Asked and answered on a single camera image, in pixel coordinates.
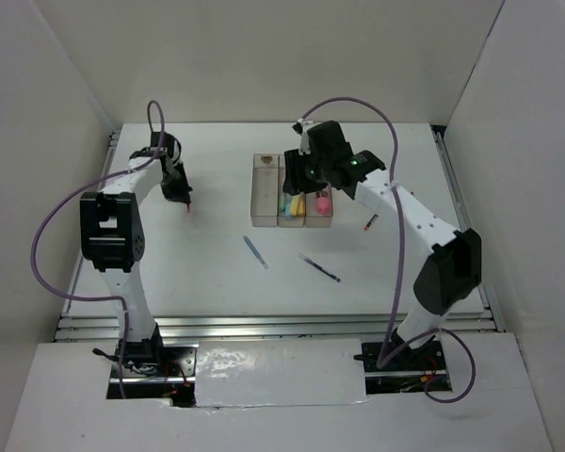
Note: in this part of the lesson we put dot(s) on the clear plastic container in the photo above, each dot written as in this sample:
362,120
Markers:
264,196
282,221
312,218

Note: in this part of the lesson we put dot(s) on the aluminium frame rail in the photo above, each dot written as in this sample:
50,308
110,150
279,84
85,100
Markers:
201,279

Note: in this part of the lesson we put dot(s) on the white cover plate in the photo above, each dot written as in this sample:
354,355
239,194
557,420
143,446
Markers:
279,373

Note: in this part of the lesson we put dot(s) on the right clear plastic container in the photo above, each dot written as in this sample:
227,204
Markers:
312,218

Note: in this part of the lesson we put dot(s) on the yellow highlighter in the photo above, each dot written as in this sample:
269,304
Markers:
298,205

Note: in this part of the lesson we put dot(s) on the left clear plastic container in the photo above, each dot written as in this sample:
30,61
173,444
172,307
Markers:
264,196

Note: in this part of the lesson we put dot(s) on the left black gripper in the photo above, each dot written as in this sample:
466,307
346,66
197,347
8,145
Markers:
183,193

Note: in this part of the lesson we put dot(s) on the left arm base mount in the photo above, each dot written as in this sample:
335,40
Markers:
171,376

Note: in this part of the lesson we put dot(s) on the middle clear plastic container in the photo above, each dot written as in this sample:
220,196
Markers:
282,221

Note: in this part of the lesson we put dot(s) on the red black pen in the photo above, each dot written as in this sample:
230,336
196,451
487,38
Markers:
370,222

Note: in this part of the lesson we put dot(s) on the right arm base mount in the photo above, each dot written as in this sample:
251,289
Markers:
427,358

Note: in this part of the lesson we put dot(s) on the pink capped pen bundle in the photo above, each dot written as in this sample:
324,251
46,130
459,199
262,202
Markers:
323,203

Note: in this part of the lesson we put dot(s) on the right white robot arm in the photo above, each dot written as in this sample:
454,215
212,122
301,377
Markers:
452,258

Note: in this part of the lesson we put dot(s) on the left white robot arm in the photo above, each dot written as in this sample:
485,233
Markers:
112,238

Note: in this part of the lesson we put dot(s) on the dark purple gel pen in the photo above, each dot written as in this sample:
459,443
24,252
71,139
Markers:
318,267

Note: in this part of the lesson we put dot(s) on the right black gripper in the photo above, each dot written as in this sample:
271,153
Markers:
295,183

